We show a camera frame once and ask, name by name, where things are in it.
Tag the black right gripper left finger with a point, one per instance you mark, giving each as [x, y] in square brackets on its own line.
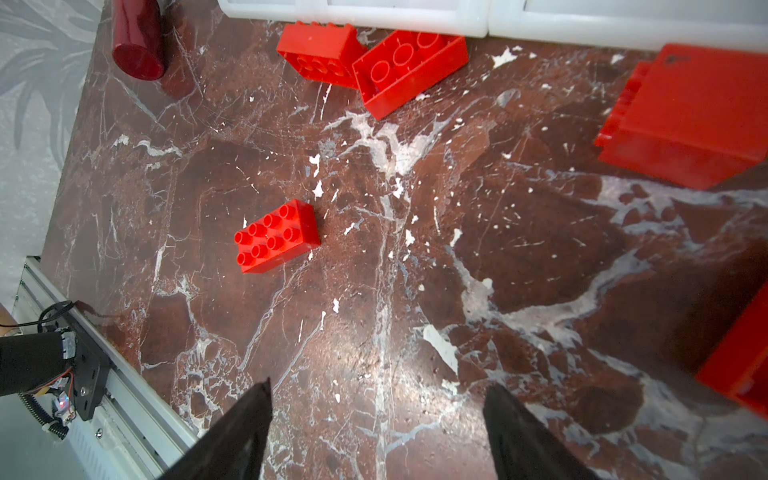
[234, 447]

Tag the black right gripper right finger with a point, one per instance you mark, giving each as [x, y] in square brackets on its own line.
[521, 446]

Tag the small red lego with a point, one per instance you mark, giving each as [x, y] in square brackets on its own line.
[695, 116]

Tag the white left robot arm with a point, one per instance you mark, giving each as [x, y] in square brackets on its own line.
[55, 367]

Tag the white three-compartment bin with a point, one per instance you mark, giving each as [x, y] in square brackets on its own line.
[628, 24]

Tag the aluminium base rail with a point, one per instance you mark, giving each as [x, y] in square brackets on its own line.
[95, 418]

